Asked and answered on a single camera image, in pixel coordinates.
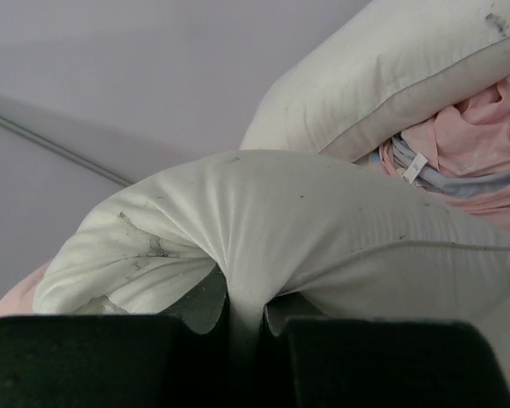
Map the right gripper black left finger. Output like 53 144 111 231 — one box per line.
0 269 229 407

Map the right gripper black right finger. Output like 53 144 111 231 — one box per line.
257 291 510 408

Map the pink pillowcase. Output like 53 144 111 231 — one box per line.
368 74 510 231
0 261 50 318

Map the bare white pillow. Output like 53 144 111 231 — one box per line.
241 0 510 162

